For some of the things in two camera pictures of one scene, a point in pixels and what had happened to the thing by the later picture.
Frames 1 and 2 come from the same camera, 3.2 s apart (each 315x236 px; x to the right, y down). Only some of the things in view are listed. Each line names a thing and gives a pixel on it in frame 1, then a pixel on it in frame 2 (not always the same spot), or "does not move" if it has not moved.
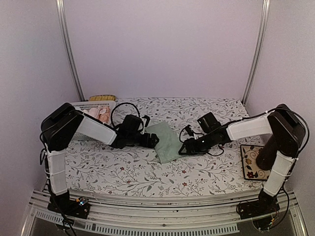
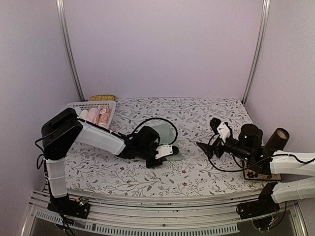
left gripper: (152, 143) -> (151, 164)
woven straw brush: (103, 98) does not move
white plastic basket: (84, 105) does not move
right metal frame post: (262, 35) does not move
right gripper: (195, 148) -> (218, 147)
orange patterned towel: (104, 114) does not move
